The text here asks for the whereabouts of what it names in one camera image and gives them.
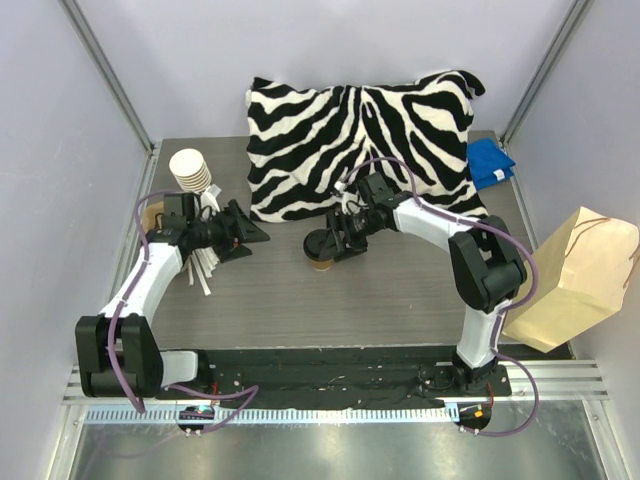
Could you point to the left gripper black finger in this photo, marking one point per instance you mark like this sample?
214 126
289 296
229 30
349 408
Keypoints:
244 229
233 252

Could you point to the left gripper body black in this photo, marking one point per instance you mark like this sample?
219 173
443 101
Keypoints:
233 230

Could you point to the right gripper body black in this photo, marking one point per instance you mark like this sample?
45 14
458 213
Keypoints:
341 233

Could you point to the black plastic cup lid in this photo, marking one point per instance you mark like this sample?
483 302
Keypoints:
310 244

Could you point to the single brown paper cup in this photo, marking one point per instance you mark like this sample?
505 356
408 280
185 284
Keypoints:
321 265

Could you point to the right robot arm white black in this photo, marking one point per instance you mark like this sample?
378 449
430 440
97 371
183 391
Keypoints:
487 269

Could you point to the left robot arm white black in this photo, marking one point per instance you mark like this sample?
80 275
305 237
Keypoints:
116 350

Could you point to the white wrapped straws bundle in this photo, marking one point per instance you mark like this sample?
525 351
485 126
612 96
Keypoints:
203 262

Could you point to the stack of brown paper cups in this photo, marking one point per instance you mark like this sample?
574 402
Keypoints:
190 170

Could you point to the brown cardboard cup carrier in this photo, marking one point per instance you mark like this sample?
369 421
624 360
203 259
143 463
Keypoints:
151 217

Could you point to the zebra print pillow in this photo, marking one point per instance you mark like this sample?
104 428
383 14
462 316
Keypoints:
301 142

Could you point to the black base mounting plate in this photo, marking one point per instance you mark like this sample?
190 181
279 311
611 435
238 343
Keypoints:
372 378

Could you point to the blue cloth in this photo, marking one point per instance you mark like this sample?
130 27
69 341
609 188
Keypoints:
489 165

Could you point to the brown paper bag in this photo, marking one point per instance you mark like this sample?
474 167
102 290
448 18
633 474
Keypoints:
584 270

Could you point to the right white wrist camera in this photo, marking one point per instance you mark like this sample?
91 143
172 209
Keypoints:
347 201

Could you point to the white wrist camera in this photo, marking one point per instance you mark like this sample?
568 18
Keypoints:
209 197
347 201

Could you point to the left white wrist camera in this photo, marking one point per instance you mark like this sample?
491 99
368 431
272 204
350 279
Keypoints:
209 197

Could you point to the white slotted cable duct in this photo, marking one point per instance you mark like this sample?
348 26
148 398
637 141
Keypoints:
184 414

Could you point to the left aluminium frame post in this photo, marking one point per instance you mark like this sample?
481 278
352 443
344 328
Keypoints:
84 31

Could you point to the aluminium frame post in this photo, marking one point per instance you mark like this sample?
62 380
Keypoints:
84 31
568 27

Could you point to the right aluminium frame post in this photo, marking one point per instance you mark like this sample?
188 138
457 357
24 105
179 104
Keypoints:
568 27

